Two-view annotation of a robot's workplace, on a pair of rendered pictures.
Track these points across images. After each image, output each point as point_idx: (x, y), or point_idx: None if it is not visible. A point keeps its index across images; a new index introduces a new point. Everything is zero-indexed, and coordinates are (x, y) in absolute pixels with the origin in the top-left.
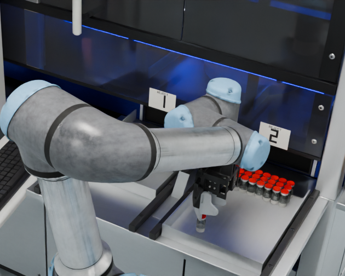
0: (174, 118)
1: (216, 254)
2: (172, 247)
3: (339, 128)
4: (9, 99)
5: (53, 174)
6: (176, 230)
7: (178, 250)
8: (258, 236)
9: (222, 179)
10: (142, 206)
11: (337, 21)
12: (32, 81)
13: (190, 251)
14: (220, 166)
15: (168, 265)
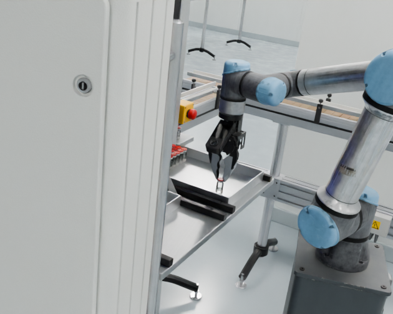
0: (280, 85)
1: (248, 189)
2: (241, 206)
3: (178, 90)
4: None
5: None
6: (234, 194)
7: (243, 204)
8: (221, 174)
9: (244, 133)
10: (187, 212)
11: (174, 12)
12: None
13: (243, 200)
14: (236, 126)
15: None
